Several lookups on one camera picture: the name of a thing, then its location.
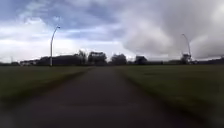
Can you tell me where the dark asphalt path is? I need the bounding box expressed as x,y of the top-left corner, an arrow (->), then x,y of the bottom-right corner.
0,65 -> 214,128

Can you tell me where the grass field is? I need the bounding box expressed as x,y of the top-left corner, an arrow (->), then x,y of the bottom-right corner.
0,65 -> 96,108
114,64 -> 224,128

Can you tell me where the row of trees and buildings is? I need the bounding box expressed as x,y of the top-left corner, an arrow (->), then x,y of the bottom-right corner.
0,49 -> 224,67

